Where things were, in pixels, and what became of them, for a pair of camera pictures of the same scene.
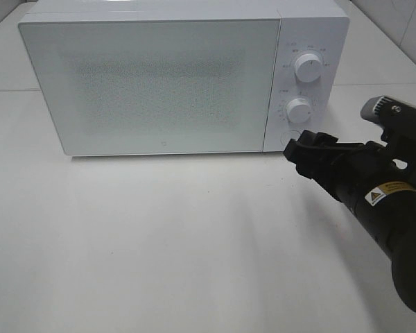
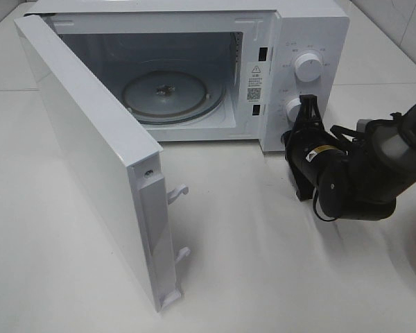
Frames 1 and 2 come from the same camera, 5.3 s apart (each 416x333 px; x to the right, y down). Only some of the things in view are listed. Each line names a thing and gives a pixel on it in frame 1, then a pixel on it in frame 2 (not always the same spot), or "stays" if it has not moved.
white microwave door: (158, 86) -> (124, 161)
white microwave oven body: (184, 77) stays
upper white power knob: (308, 68) stays
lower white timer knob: (298, 110) stays
